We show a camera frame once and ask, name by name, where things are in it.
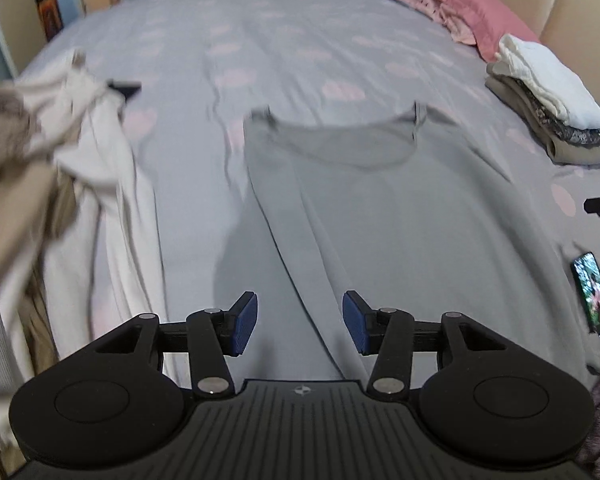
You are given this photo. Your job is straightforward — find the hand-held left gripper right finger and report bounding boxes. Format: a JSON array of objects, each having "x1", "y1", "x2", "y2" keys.
[{"x1": 342, "y1": 290, "x2": 506, "y2": 397}]

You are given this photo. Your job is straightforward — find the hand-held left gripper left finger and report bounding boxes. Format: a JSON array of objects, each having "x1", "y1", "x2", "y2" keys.
[{"x1": 92, "y1": 291, "x2": 259, "y2": 397}]

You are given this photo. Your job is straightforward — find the grey shirt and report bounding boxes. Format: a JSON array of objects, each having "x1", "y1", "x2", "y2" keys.
[{"x1": 242, "y1": 101, "x2": 600, "y2": 381}]

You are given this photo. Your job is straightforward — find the black clothes hanger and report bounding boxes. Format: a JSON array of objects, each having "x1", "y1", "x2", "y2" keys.
[{"x1": 106, "y1": 80, "x2": 142, "y2": 100}]

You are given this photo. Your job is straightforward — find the beige folded garment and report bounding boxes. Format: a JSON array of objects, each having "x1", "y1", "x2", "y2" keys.
[{"x1": 485, "y1": 62, "x2": 600, "y2": 165}]

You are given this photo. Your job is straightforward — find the dark patterned folded garment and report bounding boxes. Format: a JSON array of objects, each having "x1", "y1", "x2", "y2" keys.
[{"x1": 525, "y1": 95, "x2": 600, "y2": 148}]

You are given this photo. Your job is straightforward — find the smartphone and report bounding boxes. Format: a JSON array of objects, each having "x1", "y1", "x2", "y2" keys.
[{"x1": 571, "y1": 251, "x2": 600, "y2": 346}]

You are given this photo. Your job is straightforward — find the white folded garment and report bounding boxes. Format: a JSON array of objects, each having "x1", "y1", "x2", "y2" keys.
[{"x1": 495, "y1": 34, "x2": 600, "y2": 130}]

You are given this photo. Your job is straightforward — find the beige padded headboard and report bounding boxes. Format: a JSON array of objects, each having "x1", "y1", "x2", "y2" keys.
[{"x1": 422, "y1": 0, "x2": 600, "y2": 126}]

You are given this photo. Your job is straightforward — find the cream garment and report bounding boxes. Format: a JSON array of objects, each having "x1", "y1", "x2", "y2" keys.
[{"x1": 0, "y1": 49, "x2": 168, "y2": 480}]

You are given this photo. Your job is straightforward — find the light pink frilled pillow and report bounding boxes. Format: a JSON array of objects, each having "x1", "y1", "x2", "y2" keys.
[{"x1": 355, "y1": 0, "x2": 476, "y2": 46}]

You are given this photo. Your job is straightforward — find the tan garment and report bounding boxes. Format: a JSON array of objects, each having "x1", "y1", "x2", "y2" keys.
[{"x1": 0, "y1": 80, "x2": 78, "y2": 301}]

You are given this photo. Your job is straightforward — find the grey bed with pink dots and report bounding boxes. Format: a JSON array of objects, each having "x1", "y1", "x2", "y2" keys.
[{"x1": 0, "y1": 0, "x2": 600, "y2": 401}]

